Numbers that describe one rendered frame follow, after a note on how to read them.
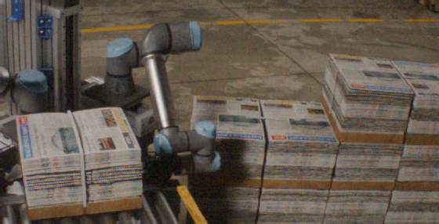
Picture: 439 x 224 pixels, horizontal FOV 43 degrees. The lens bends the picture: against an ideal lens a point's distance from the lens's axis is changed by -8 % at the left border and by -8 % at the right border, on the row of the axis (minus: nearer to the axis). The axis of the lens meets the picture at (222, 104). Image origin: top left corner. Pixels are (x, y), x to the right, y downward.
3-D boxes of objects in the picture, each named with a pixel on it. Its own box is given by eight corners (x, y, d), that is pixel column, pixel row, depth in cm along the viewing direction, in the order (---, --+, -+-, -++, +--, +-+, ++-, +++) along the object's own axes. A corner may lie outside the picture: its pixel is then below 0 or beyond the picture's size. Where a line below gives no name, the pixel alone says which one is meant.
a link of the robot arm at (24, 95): (41, 114, 216) (39, 81, 210) (11, 109, 217) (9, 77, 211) (52, 101, 227) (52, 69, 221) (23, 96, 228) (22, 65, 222)
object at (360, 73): (328, 55, 257) (328, 52, 257) (388, 60, 260) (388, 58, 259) (348, 90, 224) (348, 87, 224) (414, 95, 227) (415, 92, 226)
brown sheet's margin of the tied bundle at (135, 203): (122, 162, 212) (122, 152, 210) (142, 207, 188) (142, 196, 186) (79, 166, 206) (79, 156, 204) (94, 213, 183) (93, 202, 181)
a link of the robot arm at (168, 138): (136, 19, 212) (163, 152, 200) (165, 17, 217) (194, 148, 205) (128, 33, 222) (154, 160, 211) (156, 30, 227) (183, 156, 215)
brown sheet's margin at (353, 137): (320, 100, 268) (321, 91, 266) (378, 103, 270) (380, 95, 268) (337, 142, 234) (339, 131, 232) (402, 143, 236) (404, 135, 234)
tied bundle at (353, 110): (319, 101, 268) (326, 53, 258) (379, 105, 270) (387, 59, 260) (336, 142, 234) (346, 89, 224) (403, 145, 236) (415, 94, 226)
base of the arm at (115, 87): (95, 90, 262) (95, 70, 257) (117, 81, 273) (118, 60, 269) (119, 101, 254) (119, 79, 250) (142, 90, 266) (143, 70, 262)
